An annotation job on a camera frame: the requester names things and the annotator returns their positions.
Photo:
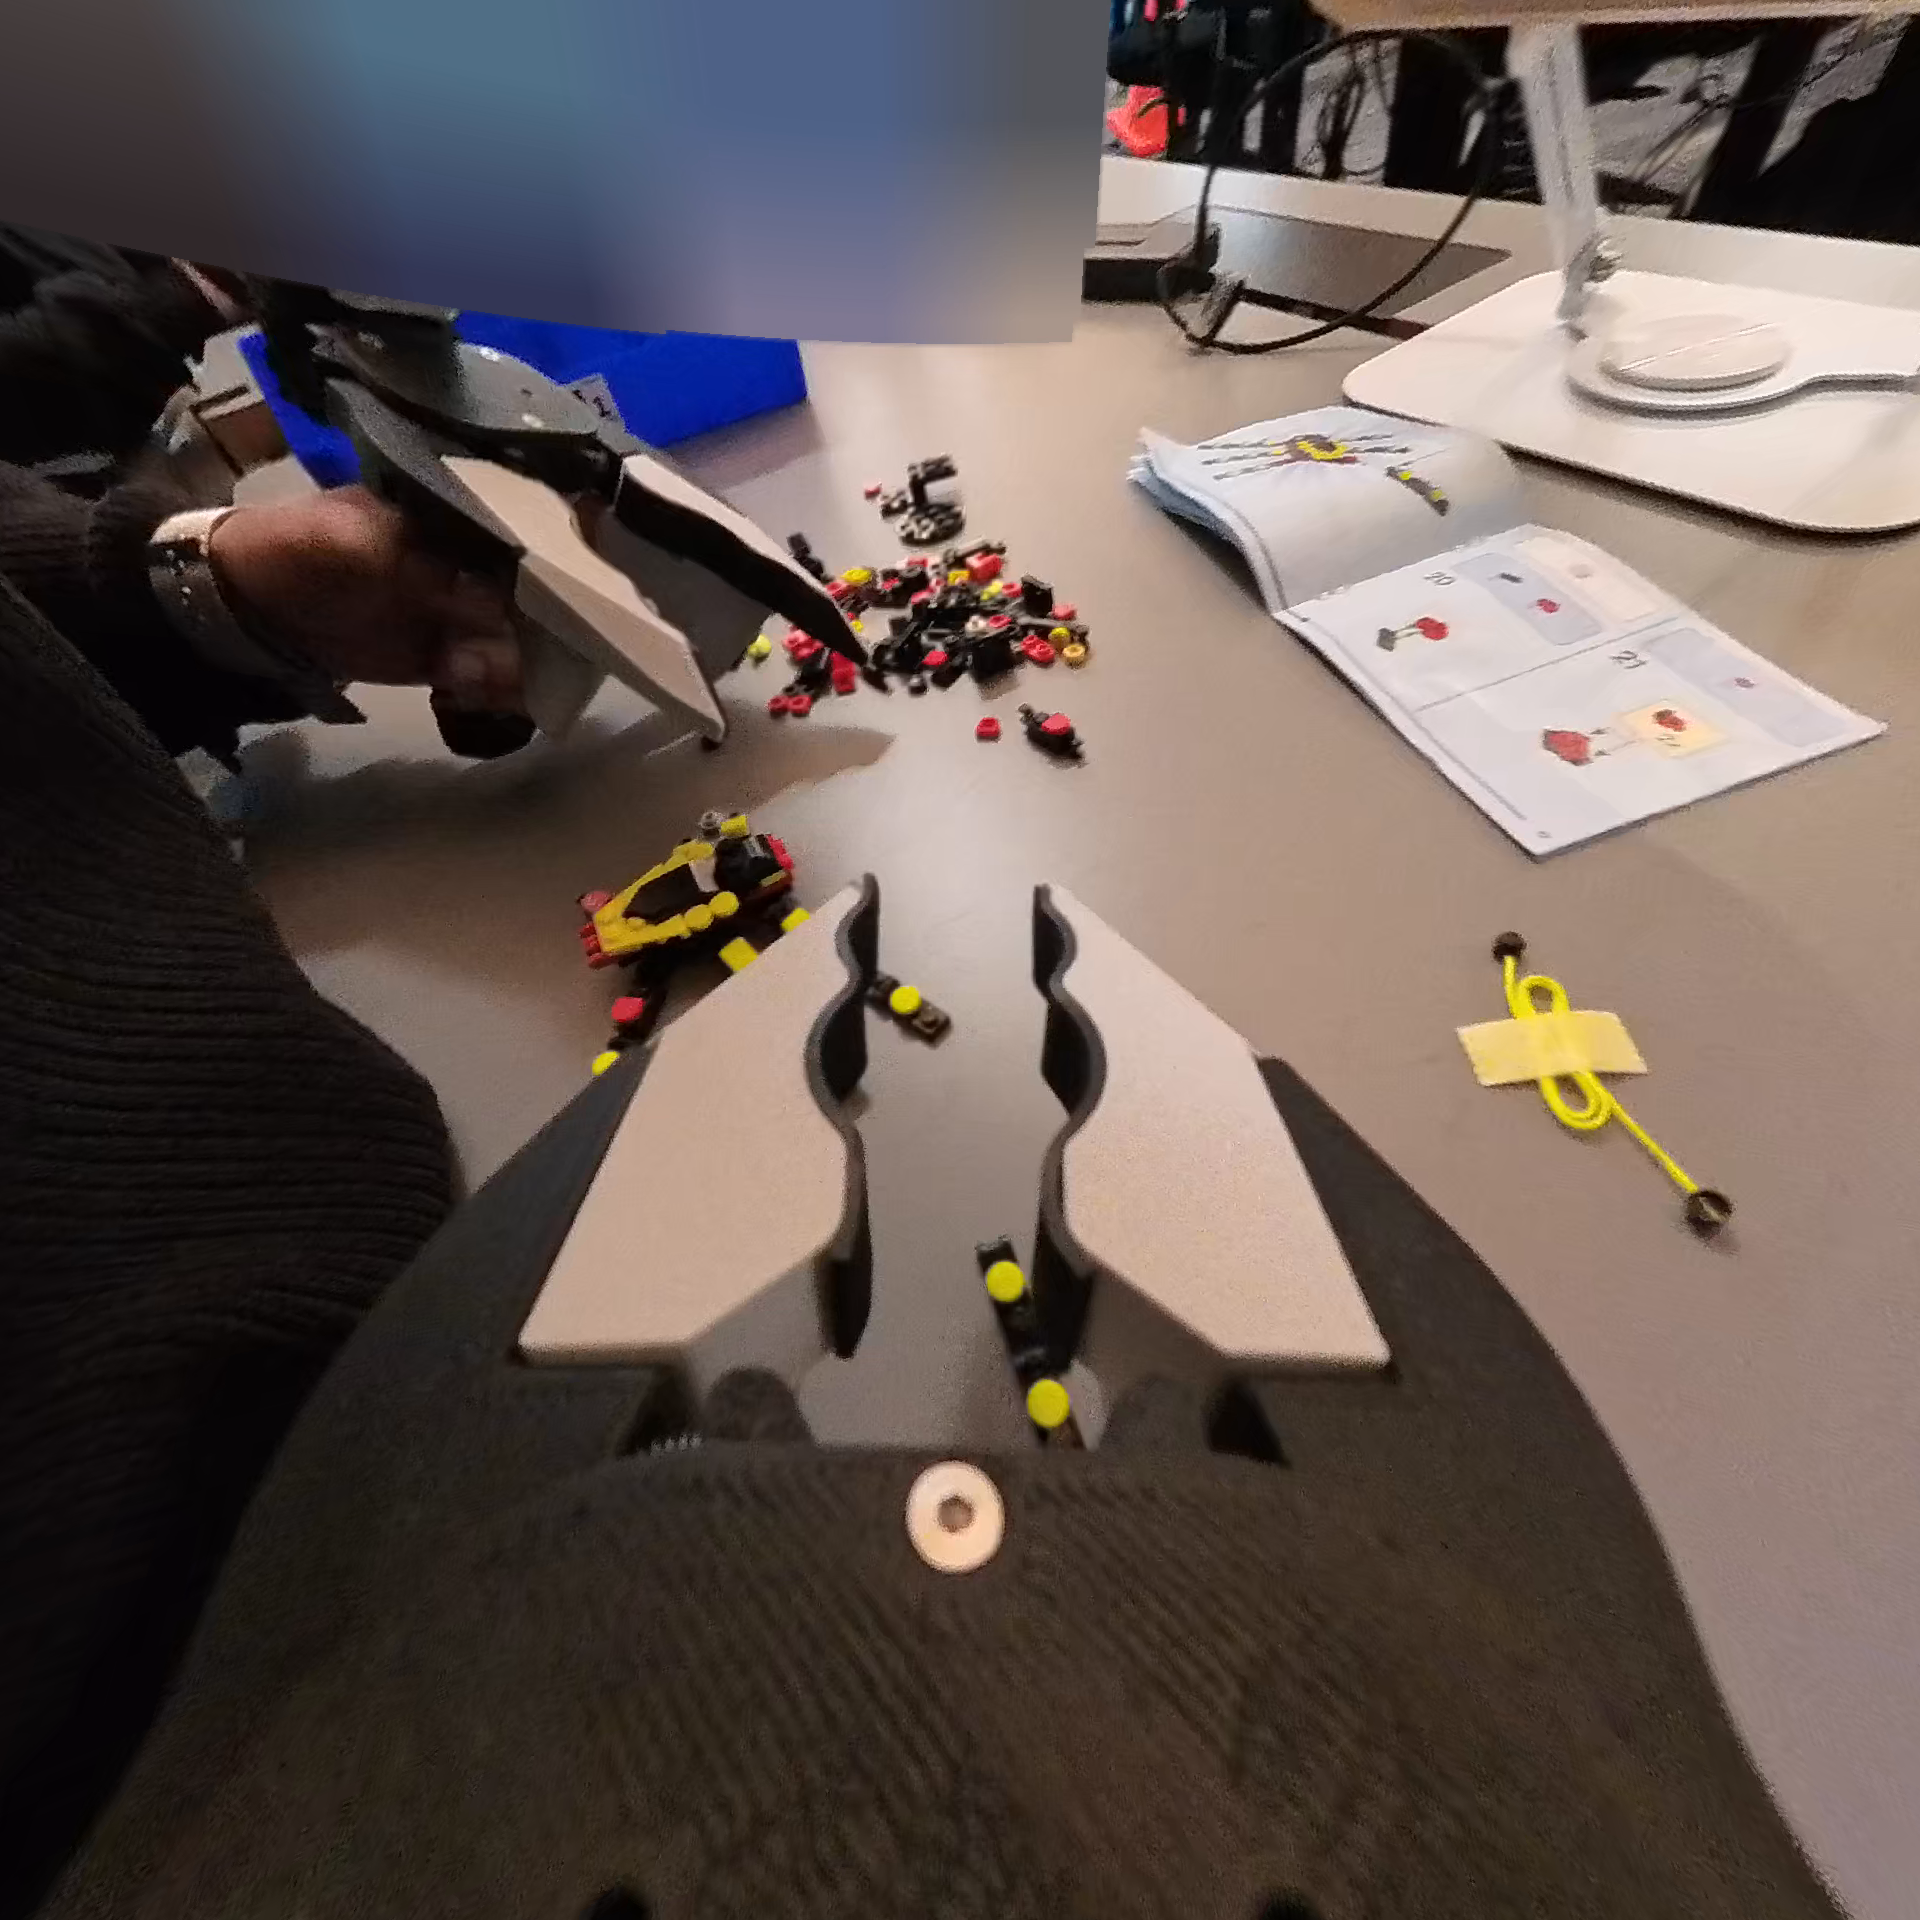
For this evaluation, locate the black lego stand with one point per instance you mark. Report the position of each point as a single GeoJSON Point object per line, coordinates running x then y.
{"type": "Point", "coordinates": [922, 510]}

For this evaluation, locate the small black red lego assembly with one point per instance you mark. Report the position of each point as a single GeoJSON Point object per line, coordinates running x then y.
{"type": "Point", "coordinates": [1054, 730]}

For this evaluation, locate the black yellow lego leg segment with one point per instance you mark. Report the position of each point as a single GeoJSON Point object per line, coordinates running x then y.
{"type": "Point", "coordinates": [1005, 1280]}

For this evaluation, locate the yellow black lego spider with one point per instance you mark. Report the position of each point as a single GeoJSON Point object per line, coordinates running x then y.
{"type": "Point", "coordinates": [669, 902]}

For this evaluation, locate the white monitor stand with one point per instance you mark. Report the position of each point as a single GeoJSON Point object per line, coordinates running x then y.
{"type": "Point", "coordinates": [1725, 450]}

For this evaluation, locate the beige wristwatch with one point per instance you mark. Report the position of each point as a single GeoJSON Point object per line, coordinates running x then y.
{"type": "Point", "coordinates": [187, 564]}

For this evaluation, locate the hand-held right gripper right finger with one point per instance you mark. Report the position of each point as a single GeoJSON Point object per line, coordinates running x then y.
{"type": "Point", "coordinates": [1200, 1201]}

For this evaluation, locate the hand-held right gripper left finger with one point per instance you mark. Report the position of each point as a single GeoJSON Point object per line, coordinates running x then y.
{"type": "Point", "coordinates": [704, 1184]}

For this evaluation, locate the blue plastic bin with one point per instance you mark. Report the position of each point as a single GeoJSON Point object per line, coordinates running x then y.
{"type": "Point", "coordinates": [704, 383]}

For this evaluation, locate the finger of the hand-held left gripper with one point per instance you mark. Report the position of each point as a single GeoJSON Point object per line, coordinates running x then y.
{"type": "Point", "coordinates": [557, 556]}
{"type": "Point", "coordinates": [704, 517]}

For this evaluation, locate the yellow tape strip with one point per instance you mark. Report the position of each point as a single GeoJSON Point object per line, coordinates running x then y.
{"type": "Point", "coordinates": [1611, 1042]}

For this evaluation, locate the pile of loose lego pieces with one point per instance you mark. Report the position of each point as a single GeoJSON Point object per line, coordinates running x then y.
{"type": "Point", "coordinates": [944, 616]}

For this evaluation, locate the person's left hand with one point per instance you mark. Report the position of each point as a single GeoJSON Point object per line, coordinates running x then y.
{"type": "Point", "coordinates": [345, 585]}

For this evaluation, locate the lego instruction booklet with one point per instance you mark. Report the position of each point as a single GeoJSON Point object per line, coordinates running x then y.
{"type": "Point", "coordinates": [1501, 645]}

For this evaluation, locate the person's left forearm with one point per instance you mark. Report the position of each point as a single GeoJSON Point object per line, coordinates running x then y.
{"type": "Point", "coordinates": [89, 495]}

